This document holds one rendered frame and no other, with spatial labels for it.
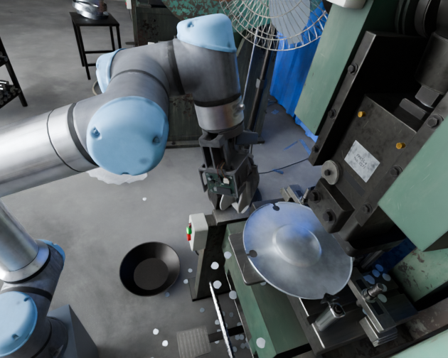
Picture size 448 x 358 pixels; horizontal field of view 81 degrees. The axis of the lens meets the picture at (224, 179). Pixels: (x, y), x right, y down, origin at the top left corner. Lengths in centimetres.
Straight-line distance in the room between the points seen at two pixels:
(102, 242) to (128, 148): 142
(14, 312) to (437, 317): 105
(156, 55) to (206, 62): 7
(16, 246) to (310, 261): 69
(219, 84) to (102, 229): 143
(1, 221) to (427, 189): 77
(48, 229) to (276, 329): 140
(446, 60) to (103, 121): 48
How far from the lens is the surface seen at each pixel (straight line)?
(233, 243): 70
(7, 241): 75
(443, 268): 86
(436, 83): 55
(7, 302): 82
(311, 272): 72
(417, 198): 47
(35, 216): 191
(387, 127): 55
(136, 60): 38
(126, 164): 28
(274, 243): 72
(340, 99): 58
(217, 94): 39
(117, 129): 26
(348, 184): 62
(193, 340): 124
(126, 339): 143
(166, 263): 154
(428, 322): 100
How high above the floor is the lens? 136
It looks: 43 degrees down
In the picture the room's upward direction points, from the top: 11 degrees clockwise
